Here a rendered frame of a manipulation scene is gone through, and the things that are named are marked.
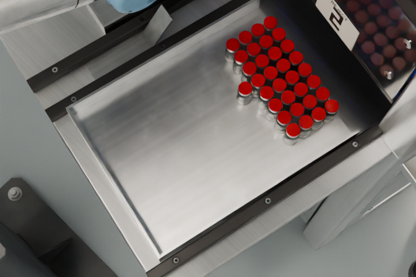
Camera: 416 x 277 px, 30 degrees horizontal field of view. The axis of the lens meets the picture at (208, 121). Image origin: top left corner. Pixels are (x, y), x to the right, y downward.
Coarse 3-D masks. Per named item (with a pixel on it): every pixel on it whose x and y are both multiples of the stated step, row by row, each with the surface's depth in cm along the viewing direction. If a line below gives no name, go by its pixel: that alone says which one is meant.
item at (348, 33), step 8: (320, 0) 108; (328, 0) 105; (320, 8) 109; (328, 8) 107; (336, 8) 104; (328, 16) 108; (336, 16) 106; (344, 16) 103; (336, 24) 107; (344, 24) 105; (352, 24) 103; (336, 32) 109; (344, 32) 106; (352, 32) 104; (344, 40) 108; (352, 40) 105
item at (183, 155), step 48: (192, 48) 120; (96, 96) 115; (144, 96) 117; (192, 96) 117; (96, 144) 115; (144, 144) 115; (192, 144) 115; (240, 144) 115; (336, 144) 112; (144, 192) 112; (192, 192) 113; (240, 192) 113; (192, 240) 109
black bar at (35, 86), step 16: (176, 0) 120; (192, 0) 122; (144, 16) 119; (112, 32) 118; (128, 32) 119; (96, 48) 118; (64, 64) 117; (80, 64) 118; (32, 80) 116; (48, 80) 116
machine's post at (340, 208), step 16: (400, 96) 102; (400, 112) 105; (384, 128) 113; (400, 128) 108; (400, 144) 111; (384, 160) 120; (400, 160) 116; (368, 176) 130; (384, 176) 125; (336, 192) 152; (352, 192) 143; (368, 192) 136; (320, 208) 170; (336, 208) 159; (352, 208) 149; (320, 224) 178; (336, 224) 166; (320, 240) 187
